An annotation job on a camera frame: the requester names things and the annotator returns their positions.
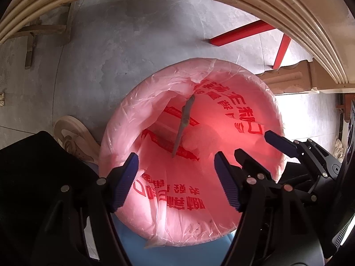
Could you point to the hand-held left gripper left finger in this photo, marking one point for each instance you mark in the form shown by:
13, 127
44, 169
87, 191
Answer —
127, 180

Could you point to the cream wooden table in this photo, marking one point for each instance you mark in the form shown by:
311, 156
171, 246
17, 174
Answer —
305, 5

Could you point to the pink printed trash bag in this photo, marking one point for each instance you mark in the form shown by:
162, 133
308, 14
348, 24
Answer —
180, 221

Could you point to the wooden chair frame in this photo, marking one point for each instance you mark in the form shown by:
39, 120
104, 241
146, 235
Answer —
50, 30

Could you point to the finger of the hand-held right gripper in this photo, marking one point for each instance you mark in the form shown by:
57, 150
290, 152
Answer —
249, 163
280, 142

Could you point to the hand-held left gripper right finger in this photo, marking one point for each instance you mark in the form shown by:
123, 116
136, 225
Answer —
227, 183

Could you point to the red stool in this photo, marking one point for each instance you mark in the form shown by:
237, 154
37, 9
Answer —
241, 32

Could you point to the beige sneaker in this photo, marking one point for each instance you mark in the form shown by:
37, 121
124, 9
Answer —
75, 133

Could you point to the blue trash bin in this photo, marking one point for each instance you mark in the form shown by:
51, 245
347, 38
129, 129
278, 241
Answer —
166, 257

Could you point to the carved beige table leg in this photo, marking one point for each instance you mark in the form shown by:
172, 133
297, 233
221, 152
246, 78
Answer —
291, 79

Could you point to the grey strip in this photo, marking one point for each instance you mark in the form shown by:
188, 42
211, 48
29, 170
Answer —
184, 119

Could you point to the person's dark trouser leg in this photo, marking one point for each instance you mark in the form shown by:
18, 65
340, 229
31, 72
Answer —
27, 166

